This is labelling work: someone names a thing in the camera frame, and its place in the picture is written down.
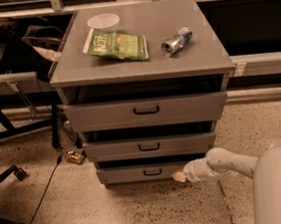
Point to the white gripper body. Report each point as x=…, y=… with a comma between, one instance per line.
x=191, y=173

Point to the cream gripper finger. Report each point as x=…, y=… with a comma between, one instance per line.
x=179, y=176

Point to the grey bottom drawer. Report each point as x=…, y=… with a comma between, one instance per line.
x=138, y=173

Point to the grey drawer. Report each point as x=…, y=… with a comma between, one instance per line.
x=149, y=147
x=138, y=113
x=138, y=173

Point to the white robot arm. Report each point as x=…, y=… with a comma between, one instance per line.
x=265, y=170

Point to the grey middle drawer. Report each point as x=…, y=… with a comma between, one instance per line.
x=149, y=147

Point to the grey drawer cabinet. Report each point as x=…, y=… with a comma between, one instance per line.
x=200, y=67

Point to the grey top drawer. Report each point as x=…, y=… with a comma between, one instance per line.
x=138, y=113

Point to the small jar on floor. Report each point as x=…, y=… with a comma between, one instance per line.
x=74, y=157

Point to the silver blue soda can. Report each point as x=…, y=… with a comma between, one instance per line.
x=176, y=42

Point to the green chip bag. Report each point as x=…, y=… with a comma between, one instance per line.
x=116, y=45

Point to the clear plastic bowl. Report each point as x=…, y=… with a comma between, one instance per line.
x=104, y=22

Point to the black bag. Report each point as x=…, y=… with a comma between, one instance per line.
x=28, y=47

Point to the black desk frame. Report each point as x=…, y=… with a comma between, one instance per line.
x=26, y=89

